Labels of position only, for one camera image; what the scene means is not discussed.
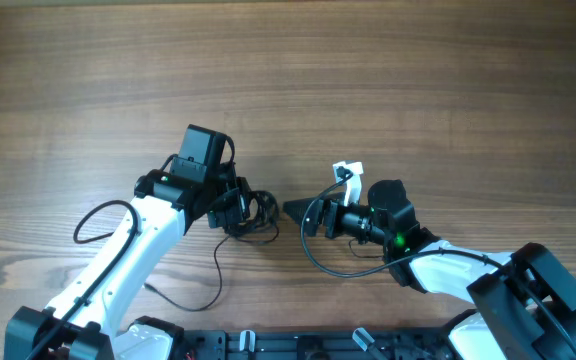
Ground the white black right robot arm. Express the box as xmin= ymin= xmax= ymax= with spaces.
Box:
xmin=283 ymin=180 xmax=576 ymax=359

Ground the black right camera cable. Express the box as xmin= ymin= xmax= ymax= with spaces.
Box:
xmin=299 ymin=167 xmax=574 ymax=360

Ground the black left camera cable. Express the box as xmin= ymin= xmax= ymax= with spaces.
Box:
xmin=25 ymin=199 xmax=142 ymax=360

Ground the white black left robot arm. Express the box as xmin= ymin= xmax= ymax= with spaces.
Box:
xmin=4 ymin=125 xmax=250 ymax=359

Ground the thin black cable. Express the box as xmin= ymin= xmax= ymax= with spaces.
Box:
xmin=143 ymin=188 xmax=282 ymax=313

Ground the black camera cable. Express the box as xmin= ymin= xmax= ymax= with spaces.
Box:
xmin=299 ymin=167 xmax=574 ymax=360
xmin=25 ymin=199 xmax=142 ymax=360

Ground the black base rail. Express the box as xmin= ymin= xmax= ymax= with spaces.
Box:
xmin=176 ymin=328 xmax=458 ymax=360

